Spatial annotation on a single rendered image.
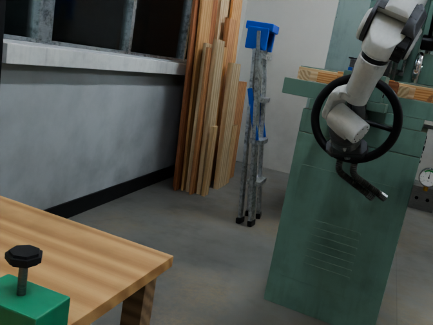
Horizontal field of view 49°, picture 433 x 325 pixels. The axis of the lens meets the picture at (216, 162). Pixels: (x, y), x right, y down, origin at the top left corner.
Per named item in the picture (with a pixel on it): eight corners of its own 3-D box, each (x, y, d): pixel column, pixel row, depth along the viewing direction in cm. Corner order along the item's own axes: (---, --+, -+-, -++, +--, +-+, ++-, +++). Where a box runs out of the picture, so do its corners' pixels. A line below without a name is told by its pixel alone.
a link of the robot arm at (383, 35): (374, 108, 116) (410, 40, 102) (336, 89, 119) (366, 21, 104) (386, 87, 123) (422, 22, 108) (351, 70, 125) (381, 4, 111)
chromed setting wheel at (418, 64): (408, 82, 182) (417, 49, 179) (410, 83, 193) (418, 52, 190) (417, 84, 181) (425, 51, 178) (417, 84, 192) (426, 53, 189)
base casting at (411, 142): (297, 130, 179) (301, 107, 177) (328, 122, 231) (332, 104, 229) (421, 158, 162) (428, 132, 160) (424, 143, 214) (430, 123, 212)
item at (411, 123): (308, 108, 176) (310, 98, 175) (320, 107, 195) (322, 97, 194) (421, 131, 161) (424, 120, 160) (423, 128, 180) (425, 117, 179)
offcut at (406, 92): (406, 98, 162) (410, 87, 161) (396, 97, 164) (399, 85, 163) (413, 99, 165) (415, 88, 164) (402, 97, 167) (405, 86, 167)
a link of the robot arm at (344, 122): (349, 157, 131) (348, 140, 121) (322, 133, 136) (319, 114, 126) (379, 130, 132) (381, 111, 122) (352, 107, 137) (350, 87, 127)
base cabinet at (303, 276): (261, 298, 194) (296, 130, 179) (298, 256, 246) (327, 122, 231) (372, 340, 177) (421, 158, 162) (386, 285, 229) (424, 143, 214)
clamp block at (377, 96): (337, 95, 162) (343, 69, 160) (343, 95, 174) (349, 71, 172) (381, 104, 156) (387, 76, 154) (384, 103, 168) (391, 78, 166)
